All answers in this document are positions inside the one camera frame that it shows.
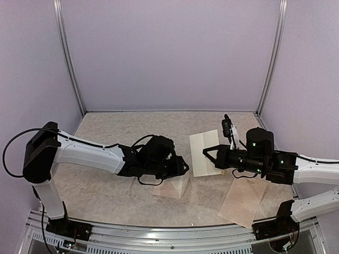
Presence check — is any pink envelope with flap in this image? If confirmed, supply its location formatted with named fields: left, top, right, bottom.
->
left=152, top=173, right=190, bottom=199

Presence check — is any cream letter paper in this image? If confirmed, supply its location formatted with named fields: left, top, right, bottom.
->
left=189, top=130, right=222, bottom=177

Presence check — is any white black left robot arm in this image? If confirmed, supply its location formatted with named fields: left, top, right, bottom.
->
left=23, top=122, right=189, bottom=220

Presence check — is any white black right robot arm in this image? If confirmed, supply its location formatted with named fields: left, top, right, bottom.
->
left=202, top=128, right=338, bottom=222

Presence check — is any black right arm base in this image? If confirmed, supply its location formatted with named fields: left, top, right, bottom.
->
left=252, top=199, right=300, bottom=241

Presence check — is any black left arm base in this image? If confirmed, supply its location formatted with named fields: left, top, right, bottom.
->
left=46, top=202, right=93, bottom=241

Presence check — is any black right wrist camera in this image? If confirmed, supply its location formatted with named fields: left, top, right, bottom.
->
left=221, top=116, right=232, bottom=138

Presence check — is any aluminium front rail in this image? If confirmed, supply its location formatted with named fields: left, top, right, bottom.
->
left=15, top=208, right=329, bottom=254

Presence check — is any aluminium frame post right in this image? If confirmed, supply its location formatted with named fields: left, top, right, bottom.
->
left=256, top=0, right=288, bottom=116

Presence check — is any aluminium frame post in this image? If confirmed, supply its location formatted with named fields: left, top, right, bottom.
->
left=52, top=0, right=87, bottom=116
left=256, top=0, right=288, bottom=116

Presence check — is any black left camera cable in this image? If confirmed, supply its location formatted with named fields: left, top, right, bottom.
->
left=2, top=128, right=59, bottom=178

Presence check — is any aluminium frame post left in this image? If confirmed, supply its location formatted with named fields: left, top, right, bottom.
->
left=52, top=0, right=87, bottom=116

